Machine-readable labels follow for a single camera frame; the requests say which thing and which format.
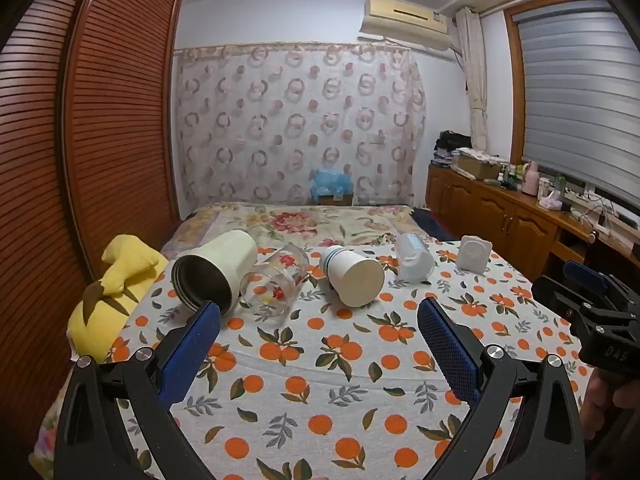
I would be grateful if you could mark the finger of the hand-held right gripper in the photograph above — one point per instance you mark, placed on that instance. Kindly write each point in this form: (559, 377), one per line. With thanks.
(555, 295)
(585, 275)

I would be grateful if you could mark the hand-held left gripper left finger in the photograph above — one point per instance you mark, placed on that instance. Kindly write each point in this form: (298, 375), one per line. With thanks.
(192, 345)

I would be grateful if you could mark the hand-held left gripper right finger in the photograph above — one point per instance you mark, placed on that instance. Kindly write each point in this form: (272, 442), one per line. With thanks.
(447, 355)

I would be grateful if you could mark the cream metal cup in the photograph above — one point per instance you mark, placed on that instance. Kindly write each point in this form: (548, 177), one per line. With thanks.
(220, 265)

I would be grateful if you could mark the translucent plastic cup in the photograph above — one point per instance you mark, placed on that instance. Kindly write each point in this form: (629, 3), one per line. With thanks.
(414, 257)

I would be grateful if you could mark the flower print glass cup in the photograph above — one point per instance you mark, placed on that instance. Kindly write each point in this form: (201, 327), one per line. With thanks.
(275, 280)

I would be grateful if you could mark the blue striped white paper cup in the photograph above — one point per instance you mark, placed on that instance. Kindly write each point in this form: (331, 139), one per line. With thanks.
(352, 275)

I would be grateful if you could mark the person's right hand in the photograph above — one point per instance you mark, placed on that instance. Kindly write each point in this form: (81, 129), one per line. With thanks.
(597, 405)

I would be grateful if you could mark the white power strip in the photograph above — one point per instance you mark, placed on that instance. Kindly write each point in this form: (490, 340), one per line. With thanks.
(590, 199)

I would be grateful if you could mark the yellow plush toy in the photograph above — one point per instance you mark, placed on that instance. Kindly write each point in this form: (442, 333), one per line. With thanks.
(117, 280)

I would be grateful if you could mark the wooden cabinet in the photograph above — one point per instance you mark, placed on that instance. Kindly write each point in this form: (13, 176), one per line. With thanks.
(495, 215)

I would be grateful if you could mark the pink thermos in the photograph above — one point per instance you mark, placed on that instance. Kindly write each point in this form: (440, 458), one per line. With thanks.
(530, 179)

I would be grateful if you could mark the orange fruit print tablecloth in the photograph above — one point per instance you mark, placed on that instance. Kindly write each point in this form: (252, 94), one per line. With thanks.
(325, 385)

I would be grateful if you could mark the large cardboard box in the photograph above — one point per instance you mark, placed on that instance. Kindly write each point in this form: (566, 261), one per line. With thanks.
(477, 166)

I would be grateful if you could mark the floral bedsheet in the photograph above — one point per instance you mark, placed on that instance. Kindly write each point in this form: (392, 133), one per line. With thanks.
(300, 225)

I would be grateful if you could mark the stack of folded clothes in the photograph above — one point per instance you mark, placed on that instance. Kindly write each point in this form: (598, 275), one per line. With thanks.
(450, 150)

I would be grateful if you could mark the grey window blind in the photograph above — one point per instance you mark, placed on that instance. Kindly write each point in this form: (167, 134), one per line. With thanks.
(580, 95)

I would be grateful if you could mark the blue plastic bag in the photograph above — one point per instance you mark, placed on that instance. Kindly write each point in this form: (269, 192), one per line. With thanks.
(331, 182)

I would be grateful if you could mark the beige curtain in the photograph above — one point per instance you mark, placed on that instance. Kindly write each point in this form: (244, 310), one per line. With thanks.
(475, 75)

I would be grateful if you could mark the wooden louvered wardrobe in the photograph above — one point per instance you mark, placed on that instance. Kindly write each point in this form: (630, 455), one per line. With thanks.
(90, 125)

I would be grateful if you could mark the white air conditioner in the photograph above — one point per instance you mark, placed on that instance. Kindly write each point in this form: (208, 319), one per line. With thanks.
(405, 20)

